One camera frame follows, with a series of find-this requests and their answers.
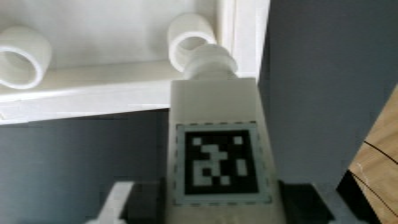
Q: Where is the white table leg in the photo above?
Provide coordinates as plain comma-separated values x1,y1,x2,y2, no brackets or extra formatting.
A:
165,44,286,224

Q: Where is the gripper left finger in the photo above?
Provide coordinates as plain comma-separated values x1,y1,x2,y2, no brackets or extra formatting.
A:
83,181,163,224

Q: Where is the white square tabletop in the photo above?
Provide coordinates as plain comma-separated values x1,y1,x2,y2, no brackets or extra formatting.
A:
0,0,270,125

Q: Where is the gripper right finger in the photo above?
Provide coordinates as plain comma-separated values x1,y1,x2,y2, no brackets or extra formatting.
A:
279,182,380,224

